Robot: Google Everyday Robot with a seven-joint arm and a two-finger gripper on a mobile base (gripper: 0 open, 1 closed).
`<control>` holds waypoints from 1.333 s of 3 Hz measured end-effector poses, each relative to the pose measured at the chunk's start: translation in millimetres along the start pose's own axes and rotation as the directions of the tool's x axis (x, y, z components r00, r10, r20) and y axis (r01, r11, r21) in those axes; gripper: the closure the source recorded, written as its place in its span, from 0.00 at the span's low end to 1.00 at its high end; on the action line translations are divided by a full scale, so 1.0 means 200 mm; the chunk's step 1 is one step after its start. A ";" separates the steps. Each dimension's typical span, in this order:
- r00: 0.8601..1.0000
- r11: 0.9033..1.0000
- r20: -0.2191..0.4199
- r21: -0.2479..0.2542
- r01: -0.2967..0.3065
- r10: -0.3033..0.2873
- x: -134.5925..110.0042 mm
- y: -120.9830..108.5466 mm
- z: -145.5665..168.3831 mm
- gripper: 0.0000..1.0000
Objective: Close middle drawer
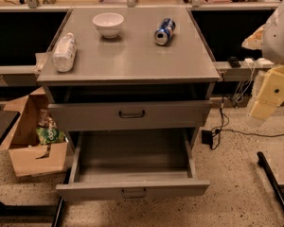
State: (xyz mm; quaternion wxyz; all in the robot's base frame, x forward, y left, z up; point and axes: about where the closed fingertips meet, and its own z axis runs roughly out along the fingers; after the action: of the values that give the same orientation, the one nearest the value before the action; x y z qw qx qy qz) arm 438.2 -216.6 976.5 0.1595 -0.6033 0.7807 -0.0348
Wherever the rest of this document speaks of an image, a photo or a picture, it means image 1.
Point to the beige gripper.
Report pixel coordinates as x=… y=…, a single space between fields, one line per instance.
x=278 y=38

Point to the grey drawer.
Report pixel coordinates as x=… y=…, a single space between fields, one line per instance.
x=143 y=164
x=130 y=115

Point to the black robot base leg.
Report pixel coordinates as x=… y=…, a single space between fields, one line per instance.
x=262 y=161

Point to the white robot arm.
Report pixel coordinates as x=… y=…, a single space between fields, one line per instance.
x=269 y=38

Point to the grey drawer cabinet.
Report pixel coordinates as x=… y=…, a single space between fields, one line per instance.
x=132 y=67

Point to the grey top drawer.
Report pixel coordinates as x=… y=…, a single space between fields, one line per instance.
x=130 y=115

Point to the white power strip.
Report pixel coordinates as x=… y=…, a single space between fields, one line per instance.
x=262 y=62

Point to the black small device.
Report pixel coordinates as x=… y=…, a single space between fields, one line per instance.
x=234 y=62

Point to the black power adapter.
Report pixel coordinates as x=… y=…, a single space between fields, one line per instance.
x=207 y=137

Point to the blue soda can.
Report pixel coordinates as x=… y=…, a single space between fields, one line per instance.
x=163 y=34

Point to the white ceramic bowl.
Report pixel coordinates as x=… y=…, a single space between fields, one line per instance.
x=108 y=24

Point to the clear plastic water bottle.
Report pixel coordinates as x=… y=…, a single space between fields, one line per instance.
x=64 y=53

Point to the green snack bag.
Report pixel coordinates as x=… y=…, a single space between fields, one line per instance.
x=49 y=135

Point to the black left base leg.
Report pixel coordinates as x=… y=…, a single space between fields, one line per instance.
x=59 y=209

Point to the brown cardboard box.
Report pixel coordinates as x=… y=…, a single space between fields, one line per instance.
x=27 y=155

